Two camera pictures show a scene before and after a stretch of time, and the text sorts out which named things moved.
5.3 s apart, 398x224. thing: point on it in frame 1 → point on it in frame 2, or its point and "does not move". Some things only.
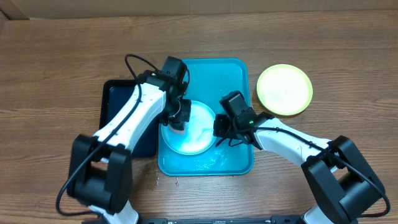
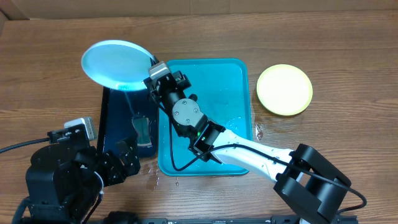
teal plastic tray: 209,80 does not move
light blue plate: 198,135 → 117,65
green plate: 285,89 does not move
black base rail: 288,219 does not move
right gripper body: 226,126 → 184,81
